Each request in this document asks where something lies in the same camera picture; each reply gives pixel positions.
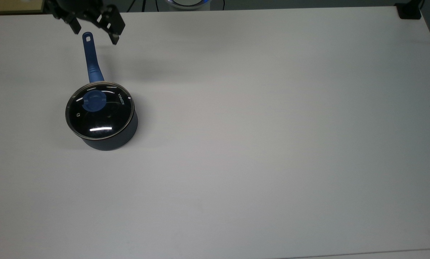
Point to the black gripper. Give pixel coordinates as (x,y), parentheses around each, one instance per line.
(89,12)

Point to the glass lid with blue knob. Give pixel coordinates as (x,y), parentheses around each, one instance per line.
(103,115)

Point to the dark blue saucepan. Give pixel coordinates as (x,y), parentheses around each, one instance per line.
(110,142)

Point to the wooden board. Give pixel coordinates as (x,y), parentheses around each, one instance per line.
(13,5)

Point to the black table clamp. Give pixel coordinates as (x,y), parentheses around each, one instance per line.
(408,10)

